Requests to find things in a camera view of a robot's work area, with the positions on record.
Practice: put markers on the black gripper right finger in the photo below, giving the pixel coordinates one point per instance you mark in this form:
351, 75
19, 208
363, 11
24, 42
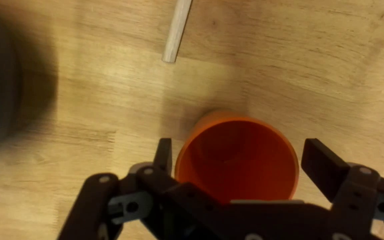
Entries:
330, 171

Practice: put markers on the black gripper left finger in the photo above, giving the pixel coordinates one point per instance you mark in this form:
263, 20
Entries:
112, 195

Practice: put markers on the orange plastic cup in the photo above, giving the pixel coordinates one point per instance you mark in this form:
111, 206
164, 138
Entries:
240, 155

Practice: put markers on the wooden mallet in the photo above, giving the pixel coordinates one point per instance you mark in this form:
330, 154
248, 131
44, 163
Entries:
178, 31

